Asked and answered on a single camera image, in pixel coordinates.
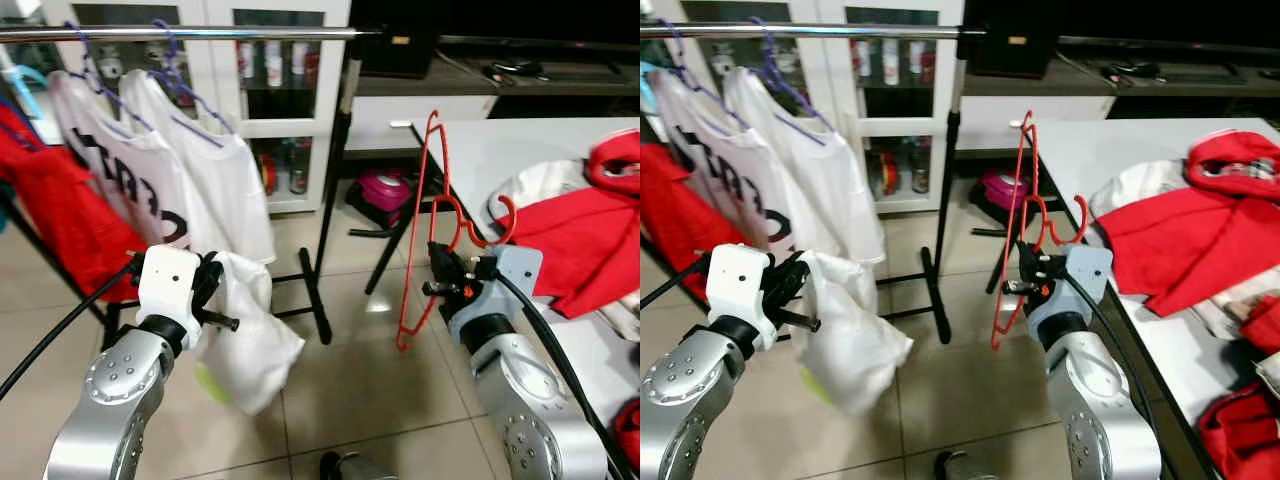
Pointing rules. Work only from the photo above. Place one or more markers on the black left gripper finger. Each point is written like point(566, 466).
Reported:
point(790, 262)
point(210, 282)
point(213, 263)
point(787, 283)

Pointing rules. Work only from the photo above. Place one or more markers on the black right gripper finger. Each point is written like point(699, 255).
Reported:
point(437, 255)
point(452, 262)
point(1025, 255)
point(1040, 262)

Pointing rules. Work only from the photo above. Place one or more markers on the white printed garment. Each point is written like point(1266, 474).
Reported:
point(250, 340)
point(860, 340)

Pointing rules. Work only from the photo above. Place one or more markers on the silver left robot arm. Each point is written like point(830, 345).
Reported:
point(110, 390)
point(690, 400)

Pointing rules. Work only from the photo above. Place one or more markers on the purple hanger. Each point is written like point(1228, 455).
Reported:
point(683, 68)
point(172, 70)
point(88, 65)
point(775, 70)

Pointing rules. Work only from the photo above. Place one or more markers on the cyan hanger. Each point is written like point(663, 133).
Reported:
point(645, 90)
point(28, 75)

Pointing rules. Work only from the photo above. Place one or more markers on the magenta plastic object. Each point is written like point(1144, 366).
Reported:
point(1000, 190)
point(385, 190)

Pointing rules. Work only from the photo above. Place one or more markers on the plain white t-shirt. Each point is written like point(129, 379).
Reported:
point(225, 180)
point(830, 180)

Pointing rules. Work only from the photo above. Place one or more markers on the red can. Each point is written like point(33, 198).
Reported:
point(268, 172)
point(885, 172)

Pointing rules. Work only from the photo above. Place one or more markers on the white t-shirt black print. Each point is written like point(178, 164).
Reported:
point(135, 170)
point(735, 165)

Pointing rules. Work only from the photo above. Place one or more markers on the white jacket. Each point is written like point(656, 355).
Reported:
point(535, 185)
point(1140, 185)

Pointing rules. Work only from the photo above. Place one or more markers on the hanging red garment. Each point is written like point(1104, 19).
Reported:
point(60, 220)
point(680, 220)

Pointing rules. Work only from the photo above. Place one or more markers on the flat red garment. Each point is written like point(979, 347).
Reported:
point(1180, 250)
point(580, 250)

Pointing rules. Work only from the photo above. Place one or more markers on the dark bottle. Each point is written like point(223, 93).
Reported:
point(298, 168)
point(918, 165)

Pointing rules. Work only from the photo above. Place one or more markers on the white table with clothes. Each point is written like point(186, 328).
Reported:
point(1120, 150)
point(520, 140)

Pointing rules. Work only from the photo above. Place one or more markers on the white glass door cabinet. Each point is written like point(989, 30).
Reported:
point(290, 128)
point(905, 127)

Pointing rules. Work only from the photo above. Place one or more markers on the red hooded garment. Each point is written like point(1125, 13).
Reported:
point(615, 150)
point(1230, 150)

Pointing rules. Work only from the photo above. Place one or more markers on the red cloth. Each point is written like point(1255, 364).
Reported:
point(630, 430)
point(1245, 435)

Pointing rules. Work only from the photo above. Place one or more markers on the black speaker box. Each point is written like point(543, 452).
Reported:
point(1010, 55)
point(395, 50)

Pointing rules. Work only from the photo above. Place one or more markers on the grey robot right leg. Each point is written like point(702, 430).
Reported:
point(350, 468)
point(960, 468)

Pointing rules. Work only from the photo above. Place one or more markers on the dark top counter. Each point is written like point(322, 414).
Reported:
point(560, 85)
point(1200, 85)

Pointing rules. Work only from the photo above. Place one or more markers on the red white bottle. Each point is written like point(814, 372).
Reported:
point(303, 62)
point(920, 60)

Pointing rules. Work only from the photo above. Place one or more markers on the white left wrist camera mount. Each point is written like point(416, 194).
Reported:
point(735, 280)
point(165, 280)

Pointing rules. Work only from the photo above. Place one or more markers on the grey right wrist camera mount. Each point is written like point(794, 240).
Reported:
point(515, 275)
point(1090, 275)

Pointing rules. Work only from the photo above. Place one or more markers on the clothes rack silver rail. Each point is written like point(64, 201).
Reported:
point(250, 33)
point(880, 31)

